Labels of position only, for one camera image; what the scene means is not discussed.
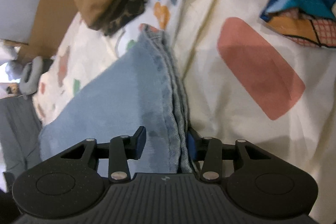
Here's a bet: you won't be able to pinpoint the light blue denim pants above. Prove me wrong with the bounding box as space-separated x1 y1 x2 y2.
39 25 193 174

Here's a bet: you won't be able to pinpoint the cream bear print bedsheet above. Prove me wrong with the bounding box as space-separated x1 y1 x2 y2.
33 0 335 222

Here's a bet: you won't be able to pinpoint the dark grey quilt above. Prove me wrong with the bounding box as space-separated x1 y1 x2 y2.
1 97 42 178

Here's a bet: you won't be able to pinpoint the grey neck pillow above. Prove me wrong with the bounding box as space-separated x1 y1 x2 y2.
19 56 44 96

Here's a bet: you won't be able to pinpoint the teddy bear plush toy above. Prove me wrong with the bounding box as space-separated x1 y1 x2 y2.
6 83 20 96

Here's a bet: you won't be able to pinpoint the leopard print cloth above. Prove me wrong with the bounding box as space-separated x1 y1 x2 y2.
101 0 145 36

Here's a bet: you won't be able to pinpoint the brown cardboard sheet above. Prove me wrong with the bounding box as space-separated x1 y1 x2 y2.
18 0 77 64

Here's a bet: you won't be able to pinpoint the blue cartoon print blanket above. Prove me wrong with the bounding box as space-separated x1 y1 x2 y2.
260 0 335 48

